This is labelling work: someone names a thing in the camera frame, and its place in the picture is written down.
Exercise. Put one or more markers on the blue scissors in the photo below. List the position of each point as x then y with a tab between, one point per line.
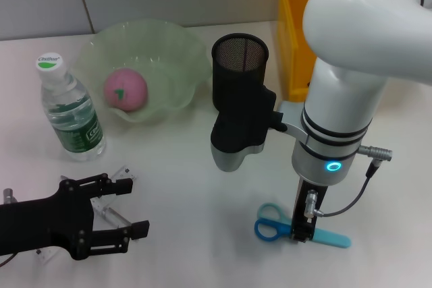
266	229

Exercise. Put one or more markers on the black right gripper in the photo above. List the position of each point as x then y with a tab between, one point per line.
302	200

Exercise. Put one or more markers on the silver clear pen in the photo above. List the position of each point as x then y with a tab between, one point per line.
113	215

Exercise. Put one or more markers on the clear water bottle green label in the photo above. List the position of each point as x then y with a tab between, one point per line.
74	126

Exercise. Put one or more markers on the black mesh pen holder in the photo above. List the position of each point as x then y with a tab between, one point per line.
236	79

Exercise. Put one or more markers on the translucent green fruit bowl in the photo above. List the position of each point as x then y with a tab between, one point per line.
168	65

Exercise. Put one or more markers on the yellow plastic bin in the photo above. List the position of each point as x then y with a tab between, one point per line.
292	15

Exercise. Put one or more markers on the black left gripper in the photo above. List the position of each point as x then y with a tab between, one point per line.
44	224

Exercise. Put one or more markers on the pink peach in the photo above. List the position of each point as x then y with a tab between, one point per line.
128	89

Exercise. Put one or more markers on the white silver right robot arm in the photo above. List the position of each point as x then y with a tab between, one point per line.
344	82

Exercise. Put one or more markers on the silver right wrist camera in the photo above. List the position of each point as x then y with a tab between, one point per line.
243	122

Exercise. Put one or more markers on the clear plastic ruler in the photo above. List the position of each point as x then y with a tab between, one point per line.
126	174

